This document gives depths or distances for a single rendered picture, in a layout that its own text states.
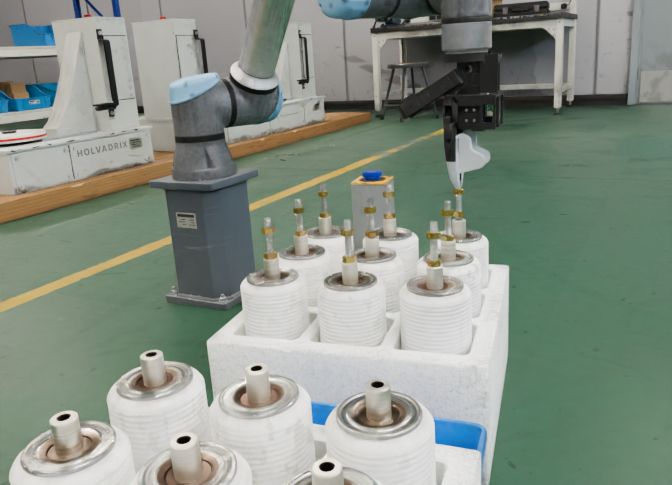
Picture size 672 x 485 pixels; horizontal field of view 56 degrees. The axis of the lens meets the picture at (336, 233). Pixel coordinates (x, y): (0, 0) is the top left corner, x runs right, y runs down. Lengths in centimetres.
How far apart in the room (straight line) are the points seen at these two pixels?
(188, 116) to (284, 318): 70
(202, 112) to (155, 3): 677
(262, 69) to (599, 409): 98
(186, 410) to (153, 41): 327
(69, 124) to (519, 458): 275
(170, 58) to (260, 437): 326
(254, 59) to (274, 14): 12
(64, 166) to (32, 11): 685
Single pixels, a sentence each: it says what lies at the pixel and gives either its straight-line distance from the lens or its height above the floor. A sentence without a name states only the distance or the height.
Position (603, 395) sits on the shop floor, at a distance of 115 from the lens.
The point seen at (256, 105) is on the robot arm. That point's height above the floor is 45.
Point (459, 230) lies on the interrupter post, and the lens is 107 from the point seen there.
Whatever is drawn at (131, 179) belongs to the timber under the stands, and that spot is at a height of 4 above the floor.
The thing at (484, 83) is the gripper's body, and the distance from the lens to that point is 102.
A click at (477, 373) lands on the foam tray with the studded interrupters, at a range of 82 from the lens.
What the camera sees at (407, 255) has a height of 23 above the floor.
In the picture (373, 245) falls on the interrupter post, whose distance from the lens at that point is 98.
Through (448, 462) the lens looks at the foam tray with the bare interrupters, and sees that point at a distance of 65.
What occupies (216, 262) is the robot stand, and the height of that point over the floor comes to 11.
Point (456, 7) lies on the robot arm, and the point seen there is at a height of 61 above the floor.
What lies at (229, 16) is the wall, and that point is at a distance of 754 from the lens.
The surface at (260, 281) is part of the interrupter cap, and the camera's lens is 91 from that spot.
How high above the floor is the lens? 56
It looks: 16 degrees down
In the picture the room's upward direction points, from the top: 4 degrees counter-clockwise
